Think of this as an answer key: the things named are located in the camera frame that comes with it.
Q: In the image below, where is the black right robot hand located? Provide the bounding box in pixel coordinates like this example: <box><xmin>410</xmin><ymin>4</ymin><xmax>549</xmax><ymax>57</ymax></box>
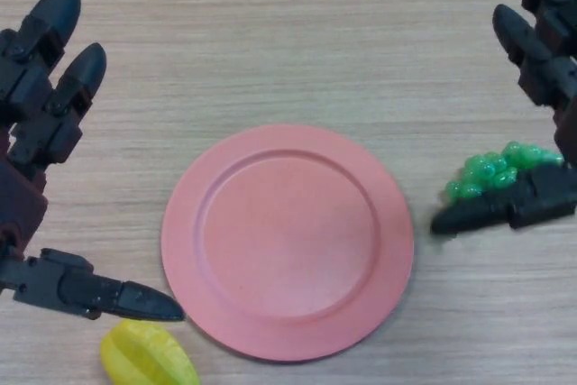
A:
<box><xmin>430</xmin><ymin>0</ymin><xmax>577</xmax><ymax>236</ymax></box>

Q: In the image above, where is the pink round plate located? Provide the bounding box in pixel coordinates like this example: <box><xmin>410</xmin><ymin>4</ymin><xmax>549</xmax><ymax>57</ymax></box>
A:
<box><xmin>160</xmin><ymin>124</ymin><xmax>415</xmax><ymax>363</ymax></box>

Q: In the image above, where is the yellow starfruit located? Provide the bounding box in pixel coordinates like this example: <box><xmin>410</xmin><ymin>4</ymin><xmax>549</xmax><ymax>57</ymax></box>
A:
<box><xmin>98</xmin><ymin>317</ymin><xmax>201</xmax><ymax>385</ymax></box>

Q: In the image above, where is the green grapes bunch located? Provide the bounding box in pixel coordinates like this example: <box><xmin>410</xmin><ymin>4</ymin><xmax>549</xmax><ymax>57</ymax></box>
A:
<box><xmin>444</xmin><ymin>141</ymin><xmax>564</xmax><ymax>204</ymax></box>

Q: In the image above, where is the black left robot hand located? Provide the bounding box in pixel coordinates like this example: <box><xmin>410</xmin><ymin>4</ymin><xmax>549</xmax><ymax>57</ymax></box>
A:
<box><xmin>0</xmin><ymin>0</ymin><xmax>186</xmax><ymax>324</ymax></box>

